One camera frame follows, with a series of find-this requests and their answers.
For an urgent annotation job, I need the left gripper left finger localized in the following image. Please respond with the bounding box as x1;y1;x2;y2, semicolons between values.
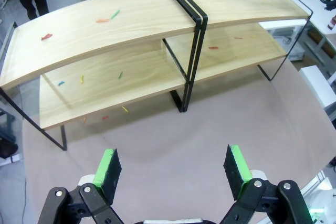
36;148;127;224

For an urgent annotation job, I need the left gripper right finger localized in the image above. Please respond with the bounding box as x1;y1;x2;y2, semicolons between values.
220;144;314;224

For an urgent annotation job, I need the black shoe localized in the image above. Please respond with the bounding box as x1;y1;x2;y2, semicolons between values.
0;140;19;159

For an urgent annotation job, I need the white box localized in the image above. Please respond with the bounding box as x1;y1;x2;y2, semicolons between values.
299;65;336;110

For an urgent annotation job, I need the wooden two-tier shelf black frame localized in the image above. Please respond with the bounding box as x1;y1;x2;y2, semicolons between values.
0;0;209;151
159;0;313;113

